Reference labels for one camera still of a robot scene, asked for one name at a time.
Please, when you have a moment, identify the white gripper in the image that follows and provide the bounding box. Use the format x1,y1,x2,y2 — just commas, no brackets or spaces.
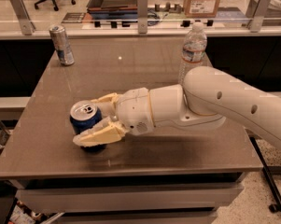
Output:
73,88,154,147

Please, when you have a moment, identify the blue pepsi can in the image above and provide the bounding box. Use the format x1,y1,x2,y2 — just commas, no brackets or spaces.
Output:
69,100,107,153

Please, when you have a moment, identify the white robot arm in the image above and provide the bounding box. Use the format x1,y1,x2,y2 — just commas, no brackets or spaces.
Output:
73,66,281,150

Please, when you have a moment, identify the silver redbull can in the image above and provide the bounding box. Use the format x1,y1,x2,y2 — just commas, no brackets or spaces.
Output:
49,25,75,65

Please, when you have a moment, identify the clear plastic water bottle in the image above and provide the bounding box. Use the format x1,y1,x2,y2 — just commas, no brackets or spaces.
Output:
178,21,207,84

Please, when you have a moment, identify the grey metal tray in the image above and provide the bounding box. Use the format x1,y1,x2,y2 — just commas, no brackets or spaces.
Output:
86,0,147,13

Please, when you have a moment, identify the upper grey drawer front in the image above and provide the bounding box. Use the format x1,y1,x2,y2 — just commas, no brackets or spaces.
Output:
16,183,244,213

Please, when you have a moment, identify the grey drawer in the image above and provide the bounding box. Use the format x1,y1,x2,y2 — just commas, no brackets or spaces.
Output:
55,211,218,224
16,183,244,213

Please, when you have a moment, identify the lower grey drawer front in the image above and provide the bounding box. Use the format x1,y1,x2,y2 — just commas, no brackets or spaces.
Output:
55,211,218,224

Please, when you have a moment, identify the brown cardboard box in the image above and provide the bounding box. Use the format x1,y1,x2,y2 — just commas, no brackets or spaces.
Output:
183,0,220,18

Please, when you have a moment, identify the left metal glass bracket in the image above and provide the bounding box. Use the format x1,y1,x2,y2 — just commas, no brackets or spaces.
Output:
9,0,35,35

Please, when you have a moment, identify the metal glass bracket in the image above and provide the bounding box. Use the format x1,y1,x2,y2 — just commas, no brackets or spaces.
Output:
248,0,271,33
9,0,35,35
137,0,148,34

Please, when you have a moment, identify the middle metal glass bracket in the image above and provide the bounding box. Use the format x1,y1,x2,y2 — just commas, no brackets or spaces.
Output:
137,0,148,34

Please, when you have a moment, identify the right metal glass bracket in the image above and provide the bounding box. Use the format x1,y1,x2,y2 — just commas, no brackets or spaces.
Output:
248,0,271,33

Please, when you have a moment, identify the black floor rail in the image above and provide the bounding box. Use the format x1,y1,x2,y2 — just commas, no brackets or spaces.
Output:
250,137,281,213

